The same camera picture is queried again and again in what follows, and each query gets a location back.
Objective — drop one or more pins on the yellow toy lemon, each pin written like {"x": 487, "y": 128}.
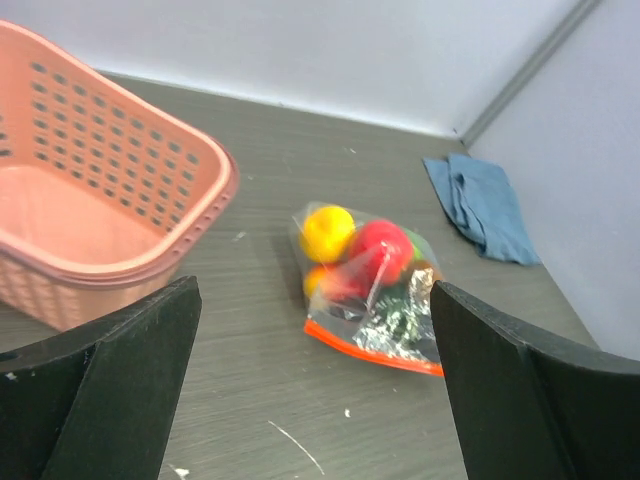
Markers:
{"x": 326, "y": 232}

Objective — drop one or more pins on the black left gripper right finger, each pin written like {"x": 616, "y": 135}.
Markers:
{"x": 530, "y": 404}

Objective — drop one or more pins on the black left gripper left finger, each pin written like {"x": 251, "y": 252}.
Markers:
{"x": 98, "y": 401}

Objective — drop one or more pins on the red toy apple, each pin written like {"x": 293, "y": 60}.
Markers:
{"x": 385, "y": 249}

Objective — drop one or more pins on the dark green toy fruit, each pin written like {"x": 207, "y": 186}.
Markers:
{"x": 399, "y": 318}

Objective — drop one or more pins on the red toy pepper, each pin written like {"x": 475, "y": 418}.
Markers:
{"x": 334, "y": 282}

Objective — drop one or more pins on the green toy apple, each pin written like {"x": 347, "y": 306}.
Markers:
{"x": 421, "y": 248}

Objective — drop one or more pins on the pink plastic basket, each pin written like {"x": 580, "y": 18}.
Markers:
{"x": 102, "y": 194}

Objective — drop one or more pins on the clear zip top bag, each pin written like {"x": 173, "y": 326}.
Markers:
{"x": 346, "y": 325}

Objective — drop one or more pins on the blue cloth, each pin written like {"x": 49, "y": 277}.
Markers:
{"x": 479, "y": 200}

